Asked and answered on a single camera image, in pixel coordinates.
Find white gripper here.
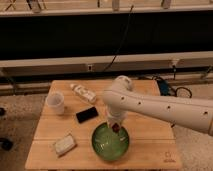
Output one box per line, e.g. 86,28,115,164
106,107,126,127

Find dark red pepper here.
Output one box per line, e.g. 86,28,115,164
112,123,120,133

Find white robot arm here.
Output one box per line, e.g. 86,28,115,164
102,75,213,136

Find green ceramic bowl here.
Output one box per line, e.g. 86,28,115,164
91,122,130,162

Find black smartphone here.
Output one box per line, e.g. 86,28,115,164
76,107,98,123

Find wooden table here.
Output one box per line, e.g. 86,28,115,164
25,80,182,171

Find white sponge block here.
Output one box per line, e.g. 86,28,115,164
53,134,76,157

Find white plastic cup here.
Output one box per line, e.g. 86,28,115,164
46,92,65,115

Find blue box on floor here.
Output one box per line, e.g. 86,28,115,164
157,81,170,96

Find white wall outlet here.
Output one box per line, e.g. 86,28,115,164
88,64,93,72

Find black hanging cable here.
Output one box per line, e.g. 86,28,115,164
101,4,135,73

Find black floor cable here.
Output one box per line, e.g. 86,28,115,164
138,64,193,128

